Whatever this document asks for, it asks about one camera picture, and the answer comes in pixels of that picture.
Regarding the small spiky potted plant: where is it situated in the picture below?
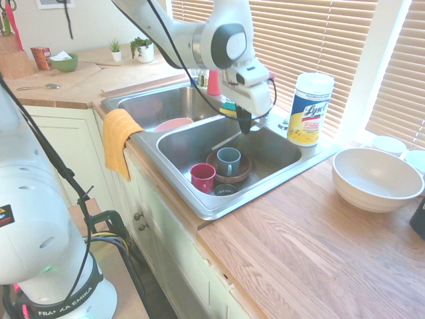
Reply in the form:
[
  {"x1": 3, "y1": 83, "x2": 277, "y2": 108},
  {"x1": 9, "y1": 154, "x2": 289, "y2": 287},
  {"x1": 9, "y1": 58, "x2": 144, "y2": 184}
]
[{"x1": 108, "y1": 38, "x2": 123, "y2": 62}]

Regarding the white window frame post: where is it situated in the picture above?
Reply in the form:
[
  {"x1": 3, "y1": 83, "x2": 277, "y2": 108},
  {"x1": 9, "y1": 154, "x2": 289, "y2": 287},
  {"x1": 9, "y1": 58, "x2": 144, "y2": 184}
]
[{"x1": 335, "y1": 0, "x2": 414, "y2": 147}]

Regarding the wooden knife block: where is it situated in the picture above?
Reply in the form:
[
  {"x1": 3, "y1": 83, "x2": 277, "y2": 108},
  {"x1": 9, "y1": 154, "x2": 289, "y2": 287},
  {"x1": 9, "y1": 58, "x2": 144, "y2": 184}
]
[{"x1": 0, "y1": 33, "x2": 36, "y2": 80}]

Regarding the pink handled knife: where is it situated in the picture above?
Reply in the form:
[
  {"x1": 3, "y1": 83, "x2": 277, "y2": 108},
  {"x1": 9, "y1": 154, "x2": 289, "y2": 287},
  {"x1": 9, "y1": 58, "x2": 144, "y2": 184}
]
[{"x1": 7, "y1": 5, "x2": 24, "y2": 51}]

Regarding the green metal clamp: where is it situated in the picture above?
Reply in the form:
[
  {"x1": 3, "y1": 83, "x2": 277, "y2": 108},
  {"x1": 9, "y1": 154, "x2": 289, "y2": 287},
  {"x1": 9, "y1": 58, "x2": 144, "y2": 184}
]
[{"x1": 76, "y1": 185, "x2": 129, "y2": 240}]

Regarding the light plywood sheet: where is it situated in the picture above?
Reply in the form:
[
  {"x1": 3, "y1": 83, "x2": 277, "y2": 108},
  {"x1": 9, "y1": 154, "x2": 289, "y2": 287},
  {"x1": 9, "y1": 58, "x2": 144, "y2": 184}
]
[{"x1": 6, "y1": 61, "x2": 103, "y2": 100}]

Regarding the Lysol wipes canister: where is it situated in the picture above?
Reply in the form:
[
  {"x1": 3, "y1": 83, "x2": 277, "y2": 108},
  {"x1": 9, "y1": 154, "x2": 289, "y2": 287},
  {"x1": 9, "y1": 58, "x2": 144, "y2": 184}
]
[{"x1": 287, "y1": 72, "x2": 335, "y2": 148}]

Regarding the yellow dish cloth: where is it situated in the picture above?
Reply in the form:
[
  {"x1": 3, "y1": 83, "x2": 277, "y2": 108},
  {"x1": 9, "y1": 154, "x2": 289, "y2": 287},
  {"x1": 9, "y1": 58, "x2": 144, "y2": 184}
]
[{"x1": 102, "y1": 108, "x2": 145, "y2": 183}]

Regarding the wide wooden window blind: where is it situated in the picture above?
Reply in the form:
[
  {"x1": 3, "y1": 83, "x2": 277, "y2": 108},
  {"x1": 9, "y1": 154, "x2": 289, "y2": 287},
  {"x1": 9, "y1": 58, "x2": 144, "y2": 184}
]
[{"x1": 171, "y1": 0, "x2": 379, "y2": 139}]

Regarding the white wall poster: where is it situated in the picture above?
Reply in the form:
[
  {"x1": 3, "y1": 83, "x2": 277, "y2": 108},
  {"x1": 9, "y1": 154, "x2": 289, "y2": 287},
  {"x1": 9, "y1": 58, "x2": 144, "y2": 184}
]
[{"x1": 35, "y1": 0, "x2": 76, "y2": 10}]

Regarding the trailing potted plant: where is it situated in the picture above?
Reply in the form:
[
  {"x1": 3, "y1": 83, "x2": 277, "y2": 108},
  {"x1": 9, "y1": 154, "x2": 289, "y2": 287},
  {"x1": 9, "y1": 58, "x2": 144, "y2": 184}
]
[{"x1": 129, "y1": 36, "x2": 155, "y2": 64}]

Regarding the orange cardboard box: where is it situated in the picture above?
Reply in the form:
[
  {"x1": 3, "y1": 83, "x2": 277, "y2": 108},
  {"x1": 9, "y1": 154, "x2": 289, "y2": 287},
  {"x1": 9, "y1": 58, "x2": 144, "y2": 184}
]
[{"x1": 30, "y1": 46, "x2": 52, "y2": 71}]

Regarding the large cream bowl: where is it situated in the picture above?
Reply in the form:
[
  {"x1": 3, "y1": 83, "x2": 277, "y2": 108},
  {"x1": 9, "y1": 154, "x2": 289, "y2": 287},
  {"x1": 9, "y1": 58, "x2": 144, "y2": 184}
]
[{"x1": 331, "y1": 148, "x2": 425, "y2": 213}]

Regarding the red cup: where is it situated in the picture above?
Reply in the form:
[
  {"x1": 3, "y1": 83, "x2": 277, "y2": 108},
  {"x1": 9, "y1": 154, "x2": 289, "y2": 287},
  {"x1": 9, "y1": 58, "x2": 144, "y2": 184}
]
[{"x1": 189, "y1": 162, "x2": 217, "y2": 194}]

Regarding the cream kitchen cabinet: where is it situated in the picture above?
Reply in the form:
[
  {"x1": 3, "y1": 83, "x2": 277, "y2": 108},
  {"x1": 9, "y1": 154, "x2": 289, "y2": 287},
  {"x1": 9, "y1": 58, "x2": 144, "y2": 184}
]
[{"x1": 15, "y1": 104, "x2": 253, "y2": 319}]

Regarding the stainless steel double sink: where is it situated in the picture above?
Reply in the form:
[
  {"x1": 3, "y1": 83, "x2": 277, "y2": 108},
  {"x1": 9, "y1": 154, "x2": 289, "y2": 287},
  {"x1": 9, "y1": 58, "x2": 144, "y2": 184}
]
[{"x1": 100, "y1": 81, "x2": 343, "y2": 221}]

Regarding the black stand rod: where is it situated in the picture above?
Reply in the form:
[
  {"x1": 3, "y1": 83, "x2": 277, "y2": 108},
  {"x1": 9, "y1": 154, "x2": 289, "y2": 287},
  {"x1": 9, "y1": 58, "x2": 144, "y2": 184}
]
[{"x1": 25, "y1": 112, "x2": 92, "y2": 202}]

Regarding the grey mug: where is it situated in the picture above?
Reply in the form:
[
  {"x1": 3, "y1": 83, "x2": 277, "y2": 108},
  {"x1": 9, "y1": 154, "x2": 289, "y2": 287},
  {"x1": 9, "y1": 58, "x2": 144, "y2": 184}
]
[{"x1": 216, "y1": 148, "x2": 242, "y2": 177}]

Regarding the black braided cable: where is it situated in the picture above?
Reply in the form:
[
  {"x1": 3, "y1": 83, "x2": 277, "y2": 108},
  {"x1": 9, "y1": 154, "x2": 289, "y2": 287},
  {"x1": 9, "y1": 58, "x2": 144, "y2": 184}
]
[{"x1": 62, "y1": 0, "x2": 74, "y2": 40}]

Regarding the black sink drain strainer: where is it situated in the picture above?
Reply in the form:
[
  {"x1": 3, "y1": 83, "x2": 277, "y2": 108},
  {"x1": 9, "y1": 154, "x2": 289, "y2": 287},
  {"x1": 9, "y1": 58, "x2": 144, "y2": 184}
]
[{"x1": 212, "y1": 183, "x2": 242, "y2": 197}]

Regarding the coloured cable bundle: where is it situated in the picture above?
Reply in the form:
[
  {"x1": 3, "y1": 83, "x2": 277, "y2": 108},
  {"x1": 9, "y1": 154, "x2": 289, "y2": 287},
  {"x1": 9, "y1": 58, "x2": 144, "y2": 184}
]
[{"x1": 82, "y1": 232, "x2": 147, "y2": 319}]

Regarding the pink bottle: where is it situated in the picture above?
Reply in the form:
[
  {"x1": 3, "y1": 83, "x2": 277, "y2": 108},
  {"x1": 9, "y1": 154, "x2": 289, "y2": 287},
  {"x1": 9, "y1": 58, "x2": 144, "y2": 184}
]
[{"x1": 207, "y1": 69, "x2": 222, "y2": 96}]

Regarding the thin black base cable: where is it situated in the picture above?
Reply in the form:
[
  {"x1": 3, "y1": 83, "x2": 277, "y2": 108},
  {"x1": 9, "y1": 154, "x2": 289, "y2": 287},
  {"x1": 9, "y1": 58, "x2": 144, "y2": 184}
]
[{"x1": 0, "y1": 74, "x2": 92, "y2": 300}]

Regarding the narrow wooden window blind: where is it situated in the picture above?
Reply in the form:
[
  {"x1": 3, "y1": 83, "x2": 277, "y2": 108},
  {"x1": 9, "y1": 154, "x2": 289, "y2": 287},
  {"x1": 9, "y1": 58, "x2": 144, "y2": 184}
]
[{"x1": 365, "y1": 0, "x2": 425, "y2": 150}]

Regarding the yellow green sponge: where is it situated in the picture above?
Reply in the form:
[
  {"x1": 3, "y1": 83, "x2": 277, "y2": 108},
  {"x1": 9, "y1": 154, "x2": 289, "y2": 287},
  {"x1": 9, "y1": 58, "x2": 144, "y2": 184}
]
[{"x1": 219, "y1": 102, "x2": 238, "y2": 118}]

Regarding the silver spoon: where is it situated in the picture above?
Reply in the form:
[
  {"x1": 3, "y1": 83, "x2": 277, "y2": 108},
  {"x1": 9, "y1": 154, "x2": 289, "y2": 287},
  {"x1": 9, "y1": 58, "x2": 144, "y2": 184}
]
[{"x1": 16, "y1": 82, "x2": 62, "y2": 92}]

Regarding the green bowl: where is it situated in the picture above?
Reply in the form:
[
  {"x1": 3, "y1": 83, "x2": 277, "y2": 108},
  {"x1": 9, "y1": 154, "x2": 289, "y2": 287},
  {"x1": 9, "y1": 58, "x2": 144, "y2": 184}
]
[{"x1": 49, "y1": 53, "x2": 80, "y2": 73}]

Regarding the brown wooden bowl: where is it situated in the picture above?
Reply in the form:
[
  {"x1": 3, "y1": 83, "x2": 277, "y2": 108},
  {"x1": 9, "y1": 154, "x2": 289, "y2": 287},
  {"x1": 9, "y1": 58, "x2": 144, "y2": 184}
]
[{"x1": 205, "y1": 150, "x2": 253, "y2": 184}]

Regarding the white paper napkin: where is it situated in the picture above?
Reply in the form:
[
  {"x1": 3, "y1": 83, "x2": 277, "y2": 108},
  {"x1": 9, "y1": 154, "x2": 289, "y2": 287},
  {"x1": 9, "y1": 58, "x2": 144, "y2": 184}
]
[{"x1": 48, "y1": 51, "x2": 73, "y2": 62}]

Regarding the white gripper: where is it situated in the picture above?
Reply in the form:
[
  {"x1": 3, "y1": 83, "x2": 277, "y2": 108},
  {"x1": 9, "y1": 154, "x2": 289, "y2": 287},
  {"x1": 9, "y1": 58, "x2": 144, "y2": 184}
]
[{"x1": 220, "y1": 78, "x2": 272, "y2": 135}]

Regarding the black object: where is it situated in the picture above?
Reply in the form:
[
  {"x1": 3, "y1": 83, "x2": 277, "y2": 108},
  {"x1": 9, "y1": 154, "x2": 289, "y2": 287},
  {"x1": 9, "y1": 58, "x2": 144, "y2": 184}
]
[{"x1": 409, "y1": 196, "x2": 425, "y2": 241}]

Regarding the pink bowl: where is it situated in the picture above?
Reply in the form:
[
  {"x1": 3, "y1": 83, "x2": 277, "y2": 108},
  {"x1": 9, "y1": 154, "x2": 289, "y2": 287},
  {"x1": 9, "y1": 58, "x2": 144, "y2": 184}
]
[{"x1": 153, "y1": 117, "x2": 194, "y2": 134}]

